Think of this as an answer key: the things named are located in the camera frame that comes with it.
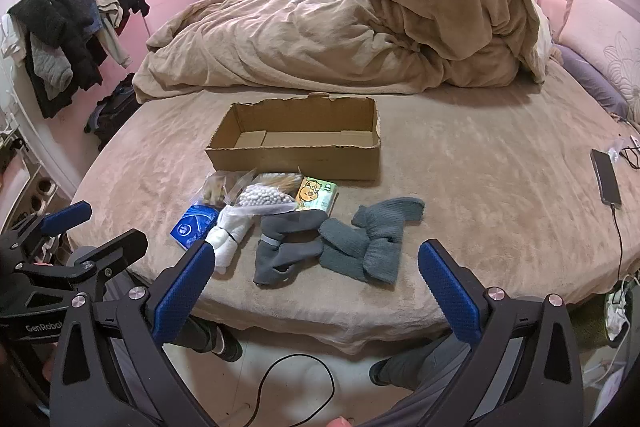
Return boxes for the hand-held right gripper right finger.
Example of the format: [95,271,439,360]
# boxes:
[418,239,585,427]

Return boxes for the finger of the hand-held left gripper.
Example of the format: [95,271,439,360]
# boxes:
[15,229,148,293]
[0,202,92,268]

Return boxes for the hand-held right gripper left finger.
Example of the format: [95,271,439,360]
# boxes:
[50,239,217,427]

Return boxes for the blue plastic packet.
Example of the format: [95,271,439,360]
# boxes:
[170,203,221,250]

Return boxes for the white socks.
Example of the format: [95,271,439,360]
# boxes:
[206,207,256,277]

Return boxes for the grey knit socks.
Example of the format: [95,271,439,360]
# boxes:
[318,198,426,284]

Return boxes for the clear bag of snacks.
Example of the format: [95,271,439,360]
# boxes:
[202,172,251,208]

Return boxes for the dark grey fleece socks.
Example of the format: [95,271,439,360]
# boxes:
[252,211,326,288]

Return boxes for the clear bag of cotton swabs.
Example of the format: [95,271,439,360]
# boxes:
[225,171,303,212]

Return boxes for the brown cardboard box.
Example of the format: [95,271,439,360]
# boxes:
[205,93,382,182]

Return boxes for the white shelf unit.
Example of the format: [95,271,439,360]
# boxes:
[0,127,76,228]

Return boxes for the person's right leg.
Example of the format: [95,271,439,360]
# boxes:
[370,337,501,427]

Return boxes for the black travel bag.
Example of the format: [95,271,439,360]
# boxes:
[84,74,143,152]

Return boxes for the bed with beige sheet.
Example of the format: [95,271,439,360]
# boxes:
[65,0,640,355]

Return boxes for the grey sweater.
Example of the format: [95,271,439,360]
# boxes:
[30,32,75,100]

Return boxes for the white garment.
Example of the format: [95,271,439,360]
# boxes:
[0,12,26,68]

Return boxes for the beige shirt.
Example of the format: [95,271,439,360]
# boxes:
[92,0,133,70]

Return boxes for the black smartphone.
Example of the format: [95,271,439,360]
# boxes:
[590,148,622,208]

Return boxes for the blue denim garment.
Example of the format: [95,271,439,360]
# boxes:
[85,0,103,40]

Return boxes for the black fleece jacket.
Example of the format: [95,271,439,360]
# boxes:
[7,0,106,120]

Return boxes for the purple pillow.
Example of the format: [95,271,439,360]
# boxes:
[552,44,631,118]

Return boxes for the beige fleece blanket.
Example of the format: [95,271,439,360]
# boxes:
[132,0,551,104]

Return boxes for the pink floral pillow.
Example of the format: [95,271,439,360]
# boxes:
[557,0,640,122]

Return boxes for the black floor cable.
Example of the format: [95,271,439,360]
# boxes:
[247,354,336,427]

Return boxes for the white cable bundle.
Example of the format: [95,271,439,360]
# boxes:
[602,274,640,343]

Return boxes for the black phone cable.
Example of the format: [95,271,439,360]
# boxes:
[611,204,632,293]

